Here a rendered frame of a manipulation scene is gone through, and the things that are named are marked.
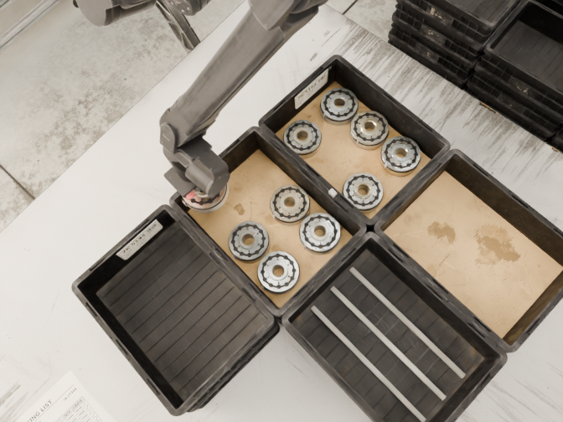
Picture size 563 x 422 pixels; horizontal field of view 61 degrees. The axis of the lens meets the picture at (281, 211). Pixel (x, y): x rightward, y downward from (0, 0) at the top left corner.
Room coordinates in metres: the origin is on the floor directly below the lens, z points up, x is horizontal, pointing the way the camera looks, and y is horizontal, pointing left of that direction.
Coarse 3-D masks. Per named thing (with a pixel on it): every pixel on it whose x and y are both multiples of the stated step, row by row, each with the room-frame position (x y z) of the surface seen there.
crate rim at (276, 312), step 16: (256, 128) 0.61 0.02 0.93; (272, 144) 0.57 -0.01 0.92; (288, 160) 0.51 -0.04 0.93; (304, 176) 0.46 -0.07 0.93; (176, 192) 0.48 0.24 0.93; (176, 208) 0.45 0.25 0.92; (192, 224) 0.39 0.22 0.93; (208, 240) 0.34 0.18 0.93; (352, 240) 0.27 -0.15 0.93; (224, 256) 0.30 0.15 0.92; (336, 256) 0.24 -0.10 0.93; (240, 272) 0.25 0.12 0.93; (320, 272) 0.22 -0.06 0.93; (256, 288) 0.21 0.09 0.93; (304, 288) 0.19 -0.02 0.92; (288, 304) 0.16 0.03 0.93
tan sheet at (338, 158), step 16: (320, 96) 0.73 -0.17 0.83; (304, 112) 0.69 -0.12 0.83; (320, 112) 0.68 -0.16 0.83; (320, 128) 0.63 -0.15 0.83; (336, 128) 0.62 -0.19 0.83; (368, 128) 0.60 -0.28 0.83; (336, 144) 0.57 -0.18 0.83; (352, 144) 0.56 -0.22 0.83; (304, 160) 0.55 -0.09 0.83; (320, 160) 0.54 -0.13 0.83; (336, 160) 0.53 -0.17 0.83; (352, 160) 0.52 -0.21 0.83; (368, 160) 0.51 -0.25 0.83; (336, 176) 0.48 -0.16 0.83; (384, 176) 0.45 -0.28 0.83; (384, 192) 0.41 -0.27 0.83
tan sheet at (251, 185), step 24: (240, 168) 0.56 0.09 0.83; (264, 168) 0.54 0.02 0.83; (240, 192) 0.49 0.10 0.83; (264, 192) 0.48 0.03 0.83; (192, 216) 0.45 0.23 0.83; (216, 216) 0.44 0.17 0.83; (240, 216) 0.42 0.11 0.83; (264, 216) 0.41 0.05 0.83; (216, 240) 0.37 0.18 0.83; (288, 240) 0.33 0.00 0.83; (240, 264) 0.30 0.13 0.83; (312, 264) 0.26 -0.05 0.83
